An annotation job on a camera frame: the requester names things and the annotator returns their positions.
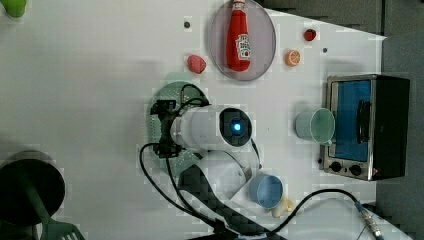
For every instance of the green marker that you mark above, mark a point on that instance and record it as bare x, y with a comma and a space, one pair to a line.
14, 8

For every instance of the green slotted spatula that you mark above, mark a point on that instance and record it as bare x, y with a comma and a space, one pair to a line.
51, 229

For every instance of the red ketchup bottle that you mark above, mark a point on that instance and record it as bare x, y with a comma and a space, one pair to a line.
238, 50

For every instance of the grey round plate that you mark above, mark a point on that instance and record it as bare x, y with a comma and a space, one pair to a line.
262, 39

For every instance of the yellow banana bunch toy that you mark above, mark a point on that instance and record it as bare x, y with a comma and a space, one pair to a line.
285, 205

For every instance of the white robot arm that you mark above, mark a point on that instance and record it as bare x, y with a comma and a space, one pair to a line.
220, 138

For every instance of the orange slice toy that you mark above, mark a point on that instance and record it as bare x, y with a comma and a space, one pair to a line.
292, 58

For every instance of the green cup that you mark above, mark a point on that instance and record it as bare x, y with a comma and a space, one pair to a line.
317, 126

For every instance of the green oval strainer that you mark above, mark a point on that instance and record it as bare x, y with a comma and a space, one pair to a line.
178, 86

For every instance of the black toaster oven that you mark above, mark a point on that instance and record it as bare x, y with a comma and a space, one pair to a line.
371, 115

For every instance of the dark red strawberry toy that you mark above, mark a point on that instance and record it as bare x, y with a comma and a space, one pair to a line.
310, 35

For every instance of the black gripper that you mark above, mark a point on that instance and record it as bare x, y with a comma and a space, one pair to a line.
166, 112

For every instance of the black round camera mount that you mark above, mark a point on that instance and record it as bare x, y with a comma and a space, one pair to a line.
16, 208

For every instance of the blue bowl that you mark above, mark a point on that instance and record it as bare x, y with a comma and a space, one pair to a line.
266, 190

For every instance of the grey cable connector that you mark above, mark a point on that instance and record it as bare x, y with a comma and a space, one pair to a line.
369, 221

